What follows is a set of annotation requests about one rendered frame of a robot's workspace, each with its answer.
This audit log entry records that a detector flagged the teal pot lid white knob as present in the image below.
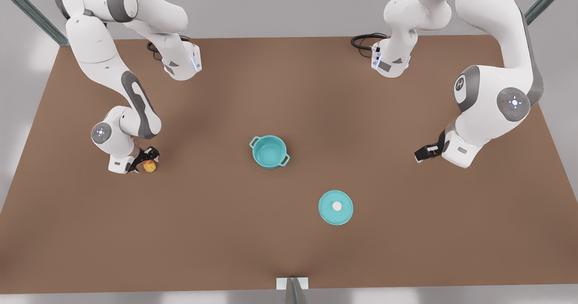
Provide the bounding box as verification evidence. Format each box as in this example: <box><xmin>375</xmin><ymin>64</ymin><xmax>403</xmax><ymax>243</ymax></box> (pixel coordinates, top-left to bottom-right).
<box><xmin>318</xmin><ymin>190</ymin><xmax>354</xmax><ymax>226</ymax></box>

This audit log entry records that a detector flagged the black cable loop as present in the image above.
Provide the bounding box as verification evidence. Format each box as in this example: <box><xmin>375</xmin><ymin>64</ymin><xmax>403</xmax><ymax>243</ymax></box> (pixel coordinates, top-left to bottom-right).
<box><xmin>147</xmin><ymin>35</ymin><xmax>191</xmax><ymax>61</ymax></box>
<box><xmin>350</xmin><ymin>33</ymin><xmax>389</xmax><ymax>59</ymax></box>

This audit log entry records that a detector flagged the teal pot with handles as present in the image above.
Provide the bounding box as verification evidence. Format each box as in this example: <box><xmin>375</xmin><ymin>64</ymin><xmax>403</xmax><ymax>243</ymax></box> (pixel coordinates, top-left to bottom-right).
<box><xmin>249</xmin><ymin>135</ymin><xmax>291</xmax><ymax>170</ymax></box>

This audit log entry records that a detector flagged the silver frame post with foot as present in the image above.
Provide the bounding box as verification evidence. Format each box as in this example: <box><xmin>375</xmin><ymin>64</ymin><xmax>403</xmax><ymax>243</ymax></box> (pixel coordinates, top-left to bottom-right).
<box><xmin>276</xmin><ymin>277</ymin><xmax>309</xmax><ymax>304</ymax></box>

